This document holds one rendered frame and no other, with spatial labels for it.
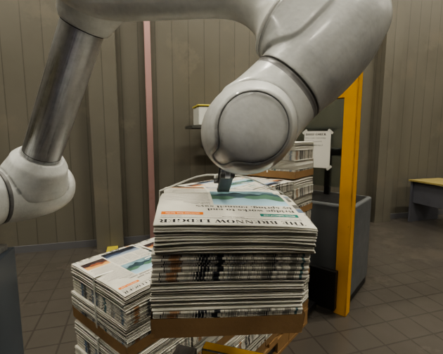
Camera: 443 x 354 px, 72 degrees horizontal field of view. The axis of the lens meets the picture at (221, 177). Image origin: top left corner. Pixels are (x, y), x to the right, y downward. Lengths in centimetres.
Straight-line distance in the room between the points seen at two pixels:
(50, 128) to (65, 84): 12
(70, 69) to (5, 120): 326
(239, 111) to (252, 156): 4
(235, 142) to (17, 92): 383
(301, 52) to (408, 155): 544
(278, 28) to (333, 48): 7
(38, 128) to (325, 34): 74
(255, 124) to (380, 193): 499
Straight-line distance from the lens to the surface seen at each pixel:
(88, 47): 84
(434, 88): 614
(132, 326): 113
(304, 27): 39
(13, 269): 108
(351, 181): 230
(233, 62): 418
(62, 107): 88
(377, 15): 42
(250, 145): 29
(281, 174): 189
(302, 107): 36
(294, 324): 66
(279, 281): 60
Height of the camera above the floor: 131
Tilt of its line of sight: 7 degrees down
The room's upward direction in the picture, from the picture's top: straight up
